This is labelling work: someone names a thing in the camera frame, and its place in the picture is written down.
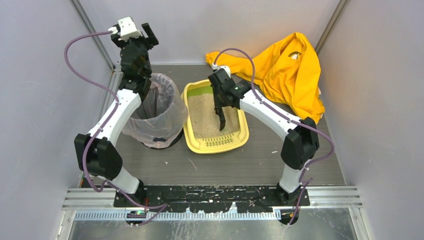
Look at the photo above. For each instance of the yellow sweatshirt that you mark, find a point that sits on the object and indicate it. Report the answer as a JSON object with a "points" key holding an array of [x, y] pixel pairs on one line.
{"points": [[287, 72]]}

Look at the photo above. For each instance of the black litter scoop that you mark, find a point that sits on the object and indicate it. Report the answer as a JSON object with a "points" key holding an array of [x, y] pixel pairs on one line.
{"points": [[222, 120]]}

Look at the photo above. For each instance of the cat litter sand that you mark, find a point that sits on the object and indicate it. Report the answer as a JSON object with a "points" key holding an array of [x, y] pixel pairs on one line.
{"points": [[204, 120]]}

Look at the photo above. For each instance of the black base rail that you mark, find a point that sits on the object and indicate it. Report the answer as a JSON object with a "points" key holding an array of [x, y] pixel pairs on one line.
{"points": [[215, 199]]}

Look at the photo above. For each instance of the yellow green litter box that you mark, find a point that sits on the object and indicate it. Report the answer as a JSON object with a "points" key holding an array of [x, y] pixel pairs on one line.
{"points": [[212, 145]]}

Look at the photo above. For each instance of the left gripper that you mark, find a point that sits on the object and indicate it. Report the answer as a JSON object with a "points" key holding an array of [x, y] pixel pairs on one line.
{"points": [[133, 40]]}

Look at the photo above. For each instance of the bin with pink bag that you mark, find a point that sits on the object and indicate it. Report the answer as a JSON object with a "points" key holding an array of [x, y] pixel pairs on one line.
{"points": [[158, 121]]}

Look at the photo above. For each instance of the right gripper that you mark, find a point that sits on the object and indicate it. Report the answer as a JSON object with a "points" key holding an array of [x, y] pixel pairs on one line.
{"points": [[219, 97]]}

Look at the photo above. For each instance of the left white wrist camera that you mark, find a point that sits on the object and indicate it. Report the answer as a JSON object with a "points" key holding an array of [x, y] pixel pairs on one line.
{"points": [[125, 29]]}

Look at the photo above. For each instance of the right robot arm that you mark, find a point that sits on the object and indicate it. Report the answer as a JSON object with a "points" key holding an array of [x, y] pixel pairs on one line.
{"points": [[300, 141]]}

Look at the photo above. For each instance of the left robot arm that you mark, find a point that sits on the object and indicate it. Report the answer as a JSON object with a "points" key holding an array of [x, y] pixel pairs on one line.
{"points": [[96, 151]]}

